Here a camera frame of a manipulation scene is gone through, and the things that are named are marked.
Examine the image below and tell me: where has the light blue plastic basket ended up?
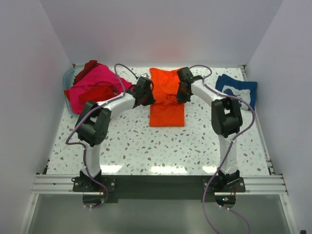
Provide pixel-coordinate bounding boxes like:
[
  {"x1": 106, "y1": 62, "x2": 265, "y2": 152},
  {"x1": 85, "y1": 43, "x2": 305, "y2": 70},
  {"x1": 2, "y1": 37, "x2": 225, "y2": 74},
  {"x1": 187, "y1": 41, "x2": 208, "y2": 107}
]
[{"x1": 62, "y1": 65, "x2": 84, "y2": 117}]

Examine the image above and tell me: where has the dark red t-shirt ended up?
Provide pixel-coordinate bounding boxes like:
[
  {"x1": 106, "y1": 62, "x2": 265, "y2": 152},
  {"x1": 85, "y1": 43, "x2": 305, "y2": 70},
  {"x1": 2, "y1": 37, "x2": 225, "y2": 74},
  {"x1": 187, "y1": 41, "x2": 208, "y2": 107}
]
[{"x1": 73, "y1": 60, "x2": 101, "y2": 85}]

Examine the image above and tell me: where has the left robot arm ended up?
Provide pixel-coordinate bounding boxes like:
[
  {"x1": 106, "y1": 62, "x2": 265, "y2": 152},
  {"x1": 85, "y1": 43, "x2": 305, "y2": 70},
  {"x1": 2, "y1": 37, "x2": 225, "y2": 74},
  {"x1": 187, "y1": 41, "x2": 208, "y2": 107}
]
[{"x1": 72, "y1": 77, "x2": 155, "y2": 192}]

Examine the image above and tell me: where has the pink t-shirt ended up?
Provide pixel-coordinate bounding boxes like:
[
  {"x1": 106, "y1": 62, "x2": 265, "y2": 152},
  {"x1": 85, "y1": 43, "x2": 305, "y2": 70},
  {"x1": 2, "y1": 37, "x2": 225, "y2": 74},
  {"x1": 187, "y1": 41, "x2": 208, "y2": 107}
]
[{"x1": 70, "y1": 64, "x2": 132, "y2": 115}]

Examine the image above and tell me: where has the orange t-shirt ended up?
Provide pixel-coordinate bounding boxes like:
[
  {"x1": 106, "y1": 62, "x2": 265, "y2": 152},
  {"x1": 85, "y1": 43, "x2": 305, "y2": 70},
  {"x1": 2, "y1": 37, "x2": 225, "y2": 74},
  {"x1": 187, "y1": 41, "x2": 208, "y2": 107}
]
[{"x1": 149, "y1": 68, "x2": 185, "y2": 127}]

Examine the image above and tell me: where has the aluminium rail frame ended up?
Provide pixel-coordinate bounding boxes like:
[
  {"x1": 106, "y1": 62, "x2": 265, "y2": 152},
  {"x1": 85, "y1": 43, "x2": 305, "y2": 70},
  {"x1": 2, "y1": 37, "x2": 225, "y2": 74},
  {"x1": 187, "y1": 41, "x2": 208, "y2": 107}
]
[{"x1": 31, "y1": 175, "x2": 288, "y2": 195}]

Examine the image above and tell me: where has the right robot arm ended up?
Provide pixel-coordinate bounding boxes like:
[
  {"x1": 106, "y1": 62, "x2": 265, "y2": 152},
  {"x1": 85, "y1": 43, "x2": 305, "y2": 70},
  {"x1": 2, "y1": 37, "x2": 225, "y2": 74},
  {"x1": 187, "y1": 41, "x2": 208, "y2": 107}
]
[{"x1": 176, "y1": 67, "x2": 243, "y2": 192}]

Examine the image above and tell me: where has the folded blue printed t-shirt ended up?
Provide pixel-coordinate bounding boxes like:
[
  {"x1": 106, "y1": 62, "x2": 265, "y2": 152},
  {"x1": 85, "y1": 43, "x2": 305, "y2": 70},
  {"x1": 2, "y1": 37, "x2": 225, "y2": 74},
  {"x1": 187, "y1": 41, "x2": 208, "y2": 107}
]
[{"x1": 215, "y1": 74, "x2": 258, "y2": 110}]

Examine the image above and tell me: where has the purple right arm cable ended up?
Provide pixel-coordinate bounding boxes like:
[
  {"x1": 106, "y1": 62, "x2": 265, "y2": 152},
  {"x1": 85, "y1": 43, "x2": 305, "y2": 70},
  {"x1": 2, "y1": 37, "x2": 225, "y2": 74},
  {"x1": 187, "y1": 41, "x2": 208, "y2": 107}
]
[{"x1": 189, "y1": 64, "x2": 256, "y2": 234}]

